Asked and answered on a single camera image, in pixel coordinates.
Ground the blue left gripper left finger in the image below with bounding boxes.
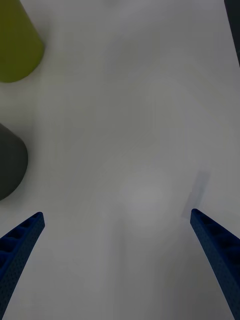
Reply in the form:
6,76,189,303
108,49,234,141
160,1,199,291
0,211,46,320

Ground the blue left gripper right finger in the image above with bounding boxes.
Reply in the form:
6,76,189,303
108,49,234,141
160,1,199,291
189,208,240,320

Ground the grey plastic bin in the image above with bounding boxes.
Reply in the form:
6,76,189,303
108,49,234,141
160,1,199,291
0,122,29,202

